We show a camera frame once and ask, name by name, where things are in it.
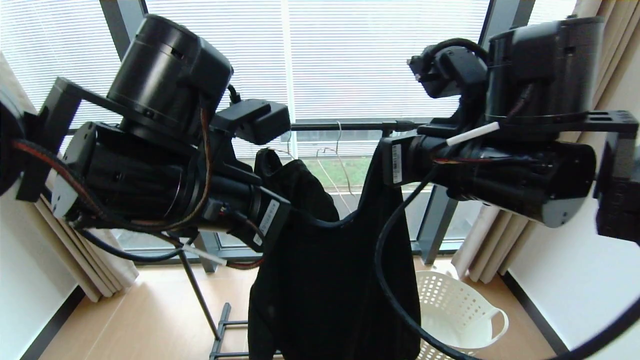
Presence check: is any black long-sleeved garment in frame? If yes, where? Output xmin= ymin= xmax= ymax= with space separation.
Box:
xmin=254 ymin=148 xmax=341 ymax=226

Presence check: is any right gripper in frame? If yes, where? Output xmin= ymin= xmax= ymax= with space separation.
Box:
xmin=381 ymin=134 xmax=489 ymax=201

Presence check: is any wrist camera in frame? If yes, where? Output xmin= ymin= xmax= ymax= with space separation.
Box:
xmin=212 ymin=99 xmax=292 ymax=181
xmin=407 ymin=39 xmax=488 ymax=138

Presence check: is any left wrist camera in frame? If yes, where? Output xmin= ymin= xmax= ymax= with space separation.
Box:
xmin=212 ymin=99 xmax=292 ymax=181

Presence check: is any black short-sleeved shirt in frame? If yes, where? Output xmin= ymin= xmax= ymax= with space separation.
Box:
xmin=247 ymin=142 xmax=423 ymax=360

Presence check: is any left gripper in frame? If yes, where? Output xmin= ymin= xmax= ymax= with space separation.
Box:
xmin=200 ymin=172 xmax=294 ymax=251

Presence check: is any window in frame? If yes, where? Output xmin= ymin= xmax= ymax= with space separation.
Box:
xmin=0 ymin=0 xmax=576 ymax=266

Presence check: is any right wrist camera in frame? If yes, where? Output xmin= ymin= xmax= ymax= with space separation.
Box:
xmin=407 ymin=39 xmax=488 ymax=138

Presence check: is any white laundry basket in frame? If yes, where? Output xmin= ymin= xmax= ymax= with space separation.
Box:
xmin=414 ymin=270 xmax=510 ymax=360

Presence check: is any black clothes rack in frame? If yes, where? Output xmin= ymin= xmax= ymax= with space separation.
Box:
xmin=170 ymin=119 xmax=431 ymax=360

